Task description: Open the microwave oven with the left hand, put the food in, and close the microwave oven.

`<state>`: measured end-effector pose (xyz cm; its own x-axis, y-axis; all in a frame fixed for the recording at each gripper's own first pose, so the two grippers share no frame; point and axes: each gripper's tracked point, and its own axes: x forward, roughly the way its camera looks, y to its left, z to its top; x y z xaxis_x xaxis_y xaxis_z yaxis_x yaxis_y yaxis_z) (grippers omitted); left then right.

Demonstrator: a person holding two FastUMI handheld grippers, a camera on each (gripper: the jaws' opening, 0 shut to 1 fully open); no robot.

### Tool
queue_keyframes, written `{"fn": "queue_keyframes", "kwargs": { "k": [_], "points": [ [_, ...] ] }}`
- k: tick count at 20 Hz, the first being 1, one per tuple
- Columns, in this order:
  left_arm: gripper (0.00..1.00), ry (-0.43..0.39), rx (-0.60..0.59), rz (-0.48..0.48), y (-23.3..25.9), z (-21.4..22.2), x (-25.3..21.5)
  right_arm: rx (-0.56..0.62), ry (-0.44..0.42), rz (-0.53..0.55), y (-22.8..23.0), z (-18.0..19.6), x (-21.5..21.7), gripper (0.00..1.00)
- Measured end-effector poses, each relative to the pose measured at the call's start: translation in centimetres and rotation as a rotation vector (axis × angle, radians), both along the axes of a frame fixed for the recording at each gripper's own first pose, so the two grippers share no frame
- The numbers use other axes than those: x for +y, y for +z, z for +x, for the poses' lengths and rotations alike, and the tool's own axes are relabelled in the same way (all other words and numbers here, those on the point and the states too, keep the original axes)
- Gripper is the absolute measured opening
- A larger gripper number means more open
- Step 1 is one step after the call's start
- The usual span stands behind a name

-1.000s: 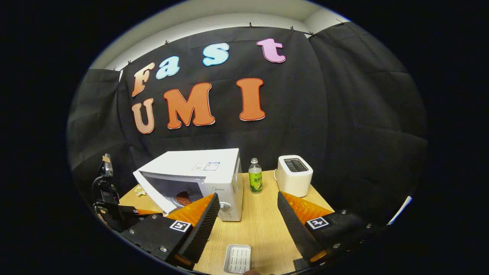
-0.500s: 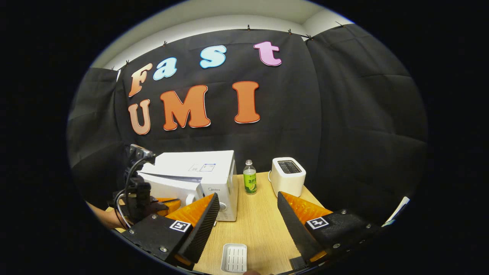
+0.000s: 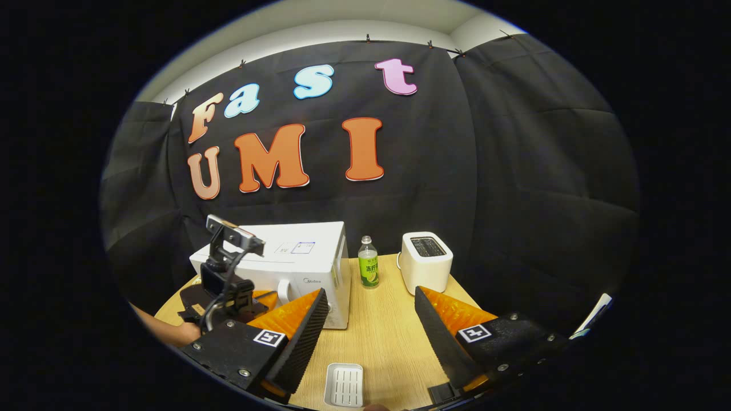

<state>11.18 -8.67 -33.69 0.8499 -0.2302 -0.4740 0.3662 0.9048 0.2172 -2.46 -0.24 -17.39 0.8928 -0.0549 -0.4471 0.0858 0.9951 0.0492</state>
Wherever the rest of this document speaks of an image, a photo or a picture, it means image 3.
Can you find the green label glass bottle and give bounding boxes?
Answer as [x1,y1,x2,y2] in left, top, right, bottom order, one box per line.
[358,236,379,289]

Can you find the white microwave oven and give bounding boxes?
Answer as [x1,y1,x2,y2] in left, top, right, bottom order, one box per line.
[190,221,350,330]

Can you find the white toaster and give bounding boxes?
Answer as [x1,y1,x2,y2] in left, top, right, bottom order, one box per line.
[398,232,453,296]

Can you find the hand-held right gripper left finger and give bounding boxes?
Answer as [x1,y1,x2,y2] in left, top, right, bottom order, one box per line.
[180,287,330,405]

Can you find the black backdrop cloth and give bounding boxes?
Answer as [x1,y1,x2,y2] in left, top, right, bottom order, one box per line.
[100,33,640,337]

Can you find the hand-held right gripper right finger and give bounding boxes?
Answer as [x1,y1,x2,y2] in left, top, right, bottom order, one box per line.
[414,285,572,403]

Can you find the white slotted tray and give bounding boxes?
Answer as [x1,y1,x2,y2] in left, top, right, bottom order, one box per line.
[324,363,364,407]

